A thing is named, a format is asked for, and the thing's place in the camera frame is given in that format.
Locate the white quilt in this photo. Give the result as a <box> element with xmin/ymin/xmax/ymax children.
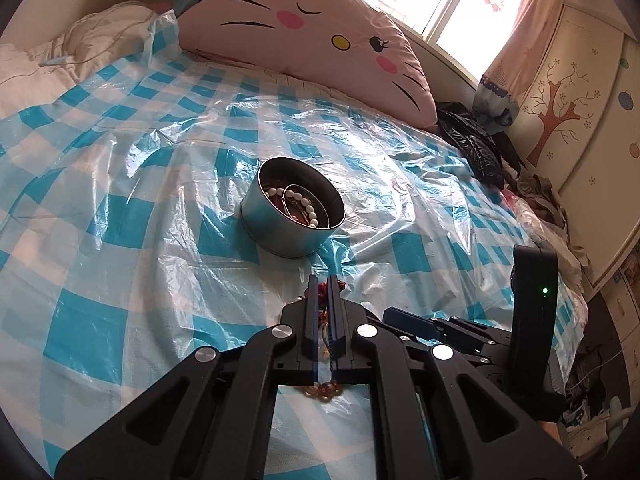
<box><xmin>0</xmin><ymin>1</ymin><xmax>162</xmax><ymax>122</ymax></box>

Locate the floor clutter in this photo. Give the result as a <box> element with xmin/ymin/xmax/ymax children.
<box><xmin>564</xmin><ymin>340</ymin><xmax>632</xmax><ymax>461</ymax></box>

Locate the amber bead bracelet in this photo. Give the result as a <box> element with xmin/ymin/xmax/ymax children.
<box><xmin>299</xmin><ymin>280</ymin><xmax>351</xmax><ymax>402</ymax></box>

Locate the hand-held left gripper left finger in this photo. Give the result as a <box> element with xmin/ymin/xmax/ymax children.
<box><xmin>52</xmin><ymin>275</ymin><xmax>321</xmax><ymax>480</ymax></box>

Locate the blue checkered plastic sheet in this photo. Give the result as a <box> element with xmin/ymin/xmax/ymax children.
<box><xmin>0</xmin><ymin>10</ymin><xmax>588</xmax><ymax>480</ymax></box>

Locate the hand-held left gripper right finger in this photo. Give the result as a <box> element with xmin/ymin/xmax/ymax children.
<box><xmin>327</xmin><ymin>274</ymin><xmax>583</xmax><ymax>480</ymax></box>

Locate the round metal tin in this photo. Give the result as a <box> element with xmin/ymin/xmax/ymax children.
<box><xmin>240</xmin><ymin>156</ymin><xmax>347</xmax><ymax>259</ymax></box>

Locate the black puffer jacket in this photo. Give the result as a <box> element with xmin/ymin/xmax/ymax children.
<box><xmin>436</xmin><ymin>101</ymin><xmax>507</xmax><ymax>190</ymax></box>

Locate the window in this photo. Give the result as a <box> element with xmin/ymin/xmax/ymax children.
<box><xmin>332</xmin><ymin>0</ymin><xmax>538</xmax><ymax>77</ymax></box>

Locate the white bead bracelet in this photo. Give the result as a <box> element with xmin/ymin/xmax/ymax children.
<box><xmin>266</xmin><ymin>186</ymin><xmax>321</xmax><ymax>229</ymax></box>

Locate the clear plastic bag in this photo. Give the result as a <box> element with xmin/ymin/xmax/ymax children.
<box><xmin>502</xmin><ymin>187</ymin><xmax>551</xmax><ymax>234</ymax></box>

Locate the pile of clothes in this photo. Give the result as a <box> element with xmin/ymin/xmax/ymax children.
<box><xmin>500</xmin><ymin>130</ymin><xmax>596</xmax><ymax>273</ymax></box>

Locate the silver bangle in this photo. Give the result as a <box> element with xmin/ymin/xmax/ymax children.
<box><xmin>282</xmin><ymin>187</ymin><xmax>332</xmax><ymax>228</ymax></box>

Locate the pink cat face pillow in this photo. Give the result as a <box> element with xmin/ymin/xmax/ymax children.
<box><xmin>177</xmin><ymin>0</ymin><xmax>440</xmax><ymax>130</ymax></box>

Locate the pink curtain with blue hem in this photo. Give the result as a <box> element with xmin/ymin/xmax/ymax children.
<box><xmin>472</xmin><ymin>0</ymin><xmax>568</xmax><ymax>128</ymax></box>

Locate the wardrobe with tree decal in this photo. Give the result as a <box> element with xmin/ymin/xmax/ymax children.
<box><xmin>507</xmin><ymin>2</ymin><xmax>640</xmax><ymax>288</ymax></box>

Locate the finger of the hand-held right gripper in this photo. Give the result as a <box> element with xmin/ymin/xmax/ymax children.
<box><xmin>382</xmin><ymin>306</ymin><xmax>443</xmax><ymax>345</ymax></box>
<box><xmin>440</xmin><ymin>315</ymin><xmax>513</xmax><ymax>362</ymax></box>

